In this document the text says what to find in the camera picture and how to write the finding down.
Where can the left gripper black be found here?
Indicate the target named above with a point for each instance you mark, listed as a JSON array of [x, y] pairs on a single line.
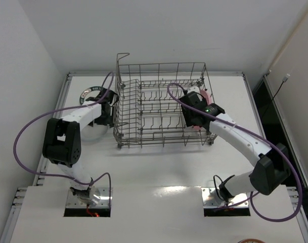
[[107, 117]]

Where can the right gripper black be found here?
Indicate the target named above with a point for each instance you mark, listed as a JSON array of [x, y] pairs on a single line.
[[189, 119]]

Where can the pink plastic plate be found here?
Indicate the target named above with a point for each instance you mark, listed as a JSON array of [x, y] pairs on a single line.
[[206, 95]]

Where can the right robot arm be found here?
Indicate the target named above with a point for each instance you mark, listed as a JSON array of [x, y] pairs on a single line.
[[269, 167]]

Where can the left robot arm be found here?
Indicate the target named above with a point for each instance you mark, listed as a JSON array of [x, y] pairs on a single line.
[[89, 122]]

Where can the green rimmed printed plate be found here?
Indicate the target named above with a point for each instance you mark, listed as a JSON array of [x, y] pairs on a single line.
[[86, 92]]

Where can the brown round object bottom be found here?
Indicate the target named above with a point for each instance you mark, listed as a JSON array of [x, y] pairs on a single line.
[[251, 240]]

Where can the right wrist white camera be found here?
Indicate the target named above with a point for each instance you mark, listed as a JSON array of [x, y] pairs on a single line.
[[194, 89]]

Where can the grey wire dish rack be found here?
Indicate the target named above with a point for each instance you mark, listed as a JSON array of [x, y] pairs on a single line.
[[146, 113]]

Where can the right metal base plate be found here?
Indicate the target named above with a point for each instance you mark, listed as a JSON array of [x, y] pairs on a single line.
[[212, 201]]

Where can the metal base plate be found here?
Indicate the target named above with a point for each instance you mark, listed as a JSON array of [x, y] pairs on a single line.
[[99, 198], [212, 201]]

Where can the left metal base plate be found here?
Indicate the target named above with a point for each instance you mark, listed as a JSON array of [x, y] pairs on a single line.
[[99, 198]]

